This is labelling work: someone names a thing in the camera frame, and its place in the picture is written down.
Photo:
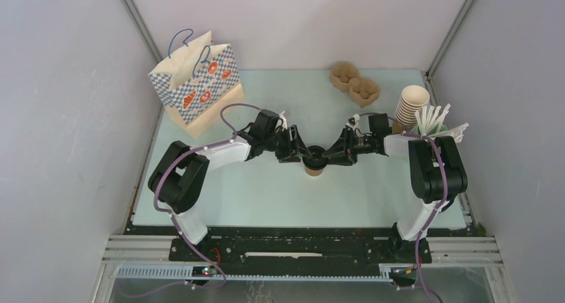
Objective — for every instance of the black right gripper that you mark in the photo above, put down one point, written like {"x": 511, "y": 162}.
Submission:
{"x": 345, "y": 142}

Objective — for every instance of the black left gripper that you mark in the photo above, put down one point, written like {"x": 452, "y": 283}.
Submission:
{"x": 292, "y": 150}

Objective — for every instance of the black plastic cup lid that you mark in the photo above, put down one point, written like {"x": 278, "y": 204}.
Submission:
{"x": 315, "y": 161}

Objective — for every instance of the brown paper cup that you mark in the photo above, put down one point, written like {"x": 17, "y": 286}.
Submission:
{"x": 316, "y": 171}

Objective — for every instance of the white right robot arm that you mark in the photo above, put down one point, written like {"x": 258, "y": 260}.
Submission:
{"x": 437, "y": 174}

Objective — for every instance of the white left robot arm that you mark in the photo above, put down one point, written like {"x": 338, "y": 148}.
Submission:
{"x": 178, "y": 179}

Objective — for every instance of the brown pulp cup carrier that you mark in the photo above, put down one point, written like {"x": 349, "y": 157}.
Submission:
{"x": 347, "y": 79}

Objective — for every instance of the stack of brown paper cups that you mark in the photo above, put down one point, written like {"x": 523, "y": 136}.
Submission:
{"x": 412, "y": 100}

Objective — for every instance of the green straw holder cup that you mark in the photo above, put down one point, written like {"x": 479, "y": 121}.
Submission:
{"x": 441, "y": 128}

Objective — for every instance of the blue checkered paper bag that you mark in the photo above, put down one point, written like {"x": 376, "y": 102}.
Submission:
{"x": 196, "y": 81}

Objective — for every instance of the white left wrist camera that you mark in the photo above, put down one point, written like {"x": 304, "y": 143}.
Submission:
{"x": 282, "y": 123}

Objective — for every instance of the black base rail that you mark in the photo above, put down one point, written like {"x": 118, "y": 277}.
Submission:
{"x": 359, "y": 255}

